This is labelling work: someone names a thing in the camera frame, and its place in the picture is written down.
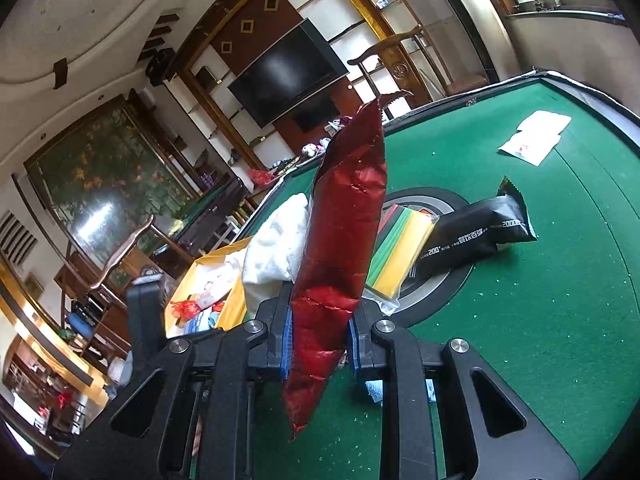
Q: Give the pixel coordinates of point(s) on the black flat television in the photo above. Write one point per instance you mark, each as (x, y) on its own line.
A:
(287, 75)

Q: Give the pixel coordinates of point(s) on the wooden chair with round emblem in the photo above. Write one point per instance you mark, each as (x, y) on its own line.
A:
(150, 266)
(401, 71)

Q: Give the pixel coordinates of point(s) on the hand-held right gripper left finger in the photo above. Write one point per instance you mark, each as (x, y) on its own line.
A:
(286, 342)

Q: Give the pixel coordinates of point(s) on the yellow cardboard box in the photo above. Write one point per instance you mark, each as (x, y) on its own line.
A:
(232, 305)

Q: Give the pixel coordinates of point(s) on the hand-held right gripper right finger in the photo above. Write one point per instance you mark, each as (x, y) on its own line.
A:
(353, 347)

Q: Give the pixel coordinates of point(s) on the large floral wall painting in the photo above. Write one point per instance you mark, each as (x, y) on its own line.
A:
(100, 170)

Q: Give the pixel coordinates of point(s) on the red plastic bag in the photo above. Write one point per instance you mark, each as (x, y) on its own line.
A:
(184, 310)
(261, 177)

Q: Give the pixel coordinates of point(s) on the black foil pack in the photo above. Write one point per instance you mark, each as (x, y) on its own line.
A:
(475, 235)

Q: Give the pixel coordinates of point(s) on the light blue cloth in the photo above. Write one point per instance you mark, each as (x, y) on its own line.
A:
(372, 392)

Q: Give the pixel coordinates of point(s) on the white towel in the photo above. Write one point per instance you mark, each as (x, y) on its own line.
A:
(275, 245)

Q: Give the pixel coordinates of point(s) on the dark folding game table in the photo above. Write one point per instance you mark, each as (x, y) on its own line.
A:
(210, 215)

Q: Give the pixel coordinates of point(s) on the multicoloured cloth pack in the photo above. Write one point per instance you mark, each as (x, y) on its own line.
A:
(400, 260)

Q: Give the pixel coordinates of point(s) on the red foil bag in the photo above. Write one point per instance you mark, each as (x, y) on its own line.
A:
(345, 210)

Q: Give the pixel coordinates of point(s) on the wooden wall shelf unit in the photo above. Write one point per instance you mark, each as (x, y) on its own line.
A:
(320, 5)

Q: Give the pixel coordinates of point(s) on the black wall-mounted device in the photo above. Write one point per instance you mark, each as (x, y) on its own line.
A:
(159, 66)

